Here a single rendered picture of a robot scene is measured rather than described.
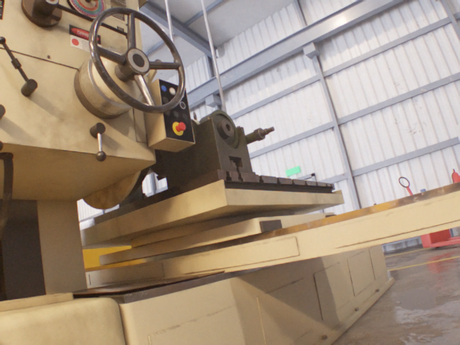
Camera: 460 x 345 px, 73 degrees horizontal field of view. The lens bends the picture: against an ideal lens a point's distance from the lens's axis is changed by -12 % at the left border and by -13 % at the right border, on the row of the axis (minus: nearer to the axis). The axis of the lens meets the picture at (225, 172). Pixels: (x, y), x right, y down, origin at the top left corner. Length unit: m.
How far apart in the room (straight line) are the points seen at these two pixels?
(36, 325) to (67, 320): 0.09
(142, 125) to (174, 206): 0.38
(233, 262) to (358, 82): 7.59
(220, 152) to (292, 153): 7.72
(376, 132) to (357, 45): 2.26
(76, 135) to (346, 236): 0.96
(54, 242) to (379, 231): 1.38
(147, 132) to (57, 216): 0.70
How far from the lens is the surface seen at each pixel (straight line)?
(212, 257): 1.57
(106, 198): 1.60
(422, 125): 8.22
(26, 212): 1.71
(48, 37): 1.27
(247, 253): 1.45
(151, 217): 1.58
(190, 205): 1.41
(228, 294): 1.52
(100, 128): 1.15
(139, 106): 1.01
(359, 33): 9.23
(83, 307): 1.09
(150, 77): 1.50
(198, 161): 1.47
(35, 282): 1.68
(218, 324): 1.45
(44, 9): 1.27
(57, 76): 1.21
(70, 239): 1.78
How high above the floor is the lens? 0.67
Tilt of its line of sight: 13 degrees up
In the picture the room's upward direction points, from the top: 11 degrees counter-clockwise
